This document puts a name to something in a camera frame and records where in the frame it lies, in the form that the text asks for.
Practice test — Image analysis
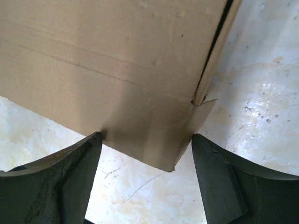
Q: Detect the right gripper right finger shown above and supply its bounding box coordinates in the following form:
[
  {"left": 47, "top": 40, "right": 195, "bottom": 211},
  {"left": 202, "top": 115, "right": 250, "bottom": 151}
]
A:
[{"left": 192, "top": 134, "right": 299, "bottom": 224}]

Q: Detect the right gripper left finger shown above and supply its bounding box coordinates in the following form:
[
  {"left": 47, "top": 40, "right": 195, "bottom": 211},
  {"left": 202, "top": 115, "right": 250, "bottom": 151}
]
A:
[{"left": 0, "top": 132, "right": 102, "bottom": 224}]

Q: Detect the brown cardboard box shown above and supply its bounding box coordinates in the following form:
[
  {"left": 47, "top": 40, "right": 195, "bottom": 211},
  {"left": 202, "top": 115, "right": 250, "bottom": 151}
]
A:
[{"left": 0, "top": 0, "right": 241, "bottom": 172}]

